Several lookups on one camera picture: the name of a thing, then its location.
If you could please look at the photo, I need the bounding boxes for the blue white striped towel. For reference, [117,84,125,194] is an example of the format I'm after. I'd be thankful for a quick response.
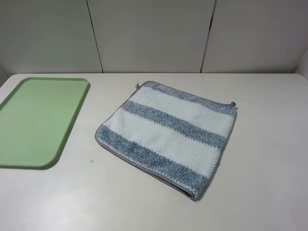
[95,81,237,200]

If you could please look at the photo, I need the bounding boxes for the green plastic tray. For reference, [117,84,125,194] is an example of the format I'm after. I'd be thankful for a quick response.
[0,77,90,169]

